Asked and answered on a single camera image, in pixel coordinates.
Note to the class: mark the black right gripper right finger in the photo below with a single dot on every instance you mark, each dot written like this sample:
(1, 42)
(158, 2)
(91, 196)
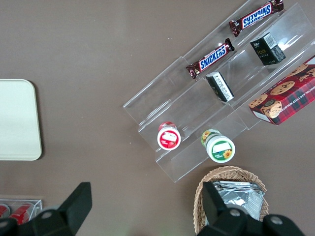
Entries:
(216, 211)

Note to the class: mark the small black carton box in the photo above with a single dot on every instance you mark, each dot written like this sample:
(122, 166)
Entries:
(267, 50)
(220, 87)

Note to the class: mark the light tan wicker basket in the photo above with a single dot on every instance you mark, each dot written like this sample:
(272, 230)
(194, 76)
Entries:
(200, 196)

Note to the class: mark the red cola bottle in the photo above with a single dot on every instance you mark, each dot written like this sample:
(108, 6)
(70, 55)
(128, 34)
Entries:
(23, 210)
(4, 211)

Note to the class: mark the Snickers chocolate bar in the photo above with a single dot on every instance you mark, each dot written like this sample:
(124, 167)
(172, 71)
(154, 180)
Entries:
(256, 17)
(211, 57)

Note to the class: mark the silver foil packets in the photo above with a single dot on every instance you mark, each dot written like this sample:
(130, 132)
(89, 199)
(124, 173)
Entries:
(241, 199)

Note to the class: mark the clear acrylic bottle rack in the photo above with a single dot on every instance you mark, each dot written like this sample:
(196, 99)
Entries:
(37, 204)

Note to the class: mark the clear acrylic stepped stand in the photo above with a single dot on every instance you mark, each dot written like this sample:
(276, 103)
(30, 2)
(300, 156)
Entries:
(172, 98)

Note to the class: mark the red plaid cookie box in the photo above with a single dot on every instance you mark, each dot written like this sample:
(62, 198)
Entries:
(285, 98)

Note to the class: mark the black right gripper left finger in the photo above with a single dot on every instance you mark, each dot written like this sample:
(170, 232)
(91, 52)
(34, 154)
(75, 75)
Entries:
(73, 206)

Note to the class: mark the green lid yogurt cup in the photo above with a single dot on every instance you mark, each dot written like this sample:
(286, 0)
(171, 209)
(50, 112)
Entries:
(220, 148)

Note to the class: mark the cream plastic tray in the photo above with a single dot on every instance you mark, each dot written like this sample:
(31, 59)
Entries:
(17, 118)

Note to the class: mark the red lid yogurt cup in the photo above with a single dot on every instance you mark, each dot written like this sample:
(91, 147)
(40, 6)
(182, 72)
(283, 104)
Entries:
(169, 138)

